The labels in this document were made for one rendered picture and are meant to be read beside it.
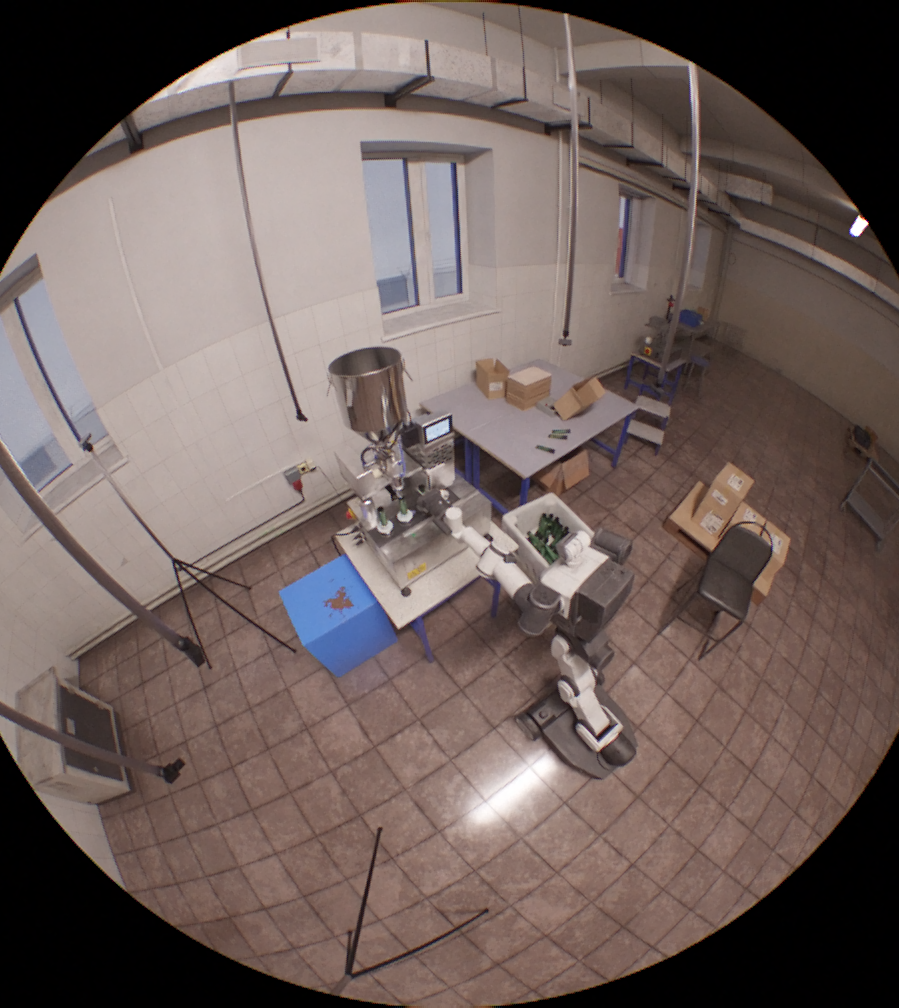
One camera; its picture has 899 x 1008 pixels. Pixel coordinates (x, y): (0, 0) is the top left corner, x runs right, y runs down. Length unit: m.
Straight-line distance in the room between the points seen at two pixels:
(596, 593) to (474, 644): 1.39
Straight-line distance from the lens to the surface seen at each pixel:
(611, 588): 1.24
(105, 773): 3.21
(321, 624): 2.01
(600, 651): 1.53
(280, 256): 2.60
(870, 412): 11.12
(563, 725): 2.21
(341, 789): 2.42
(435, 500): 1.55
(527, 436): 2.72
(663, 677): 2.71
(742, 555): 2.61
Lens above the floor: 2.29
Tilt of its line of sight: 46 degrees down
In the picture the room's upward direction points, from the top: 4 degrees counter-clockwise
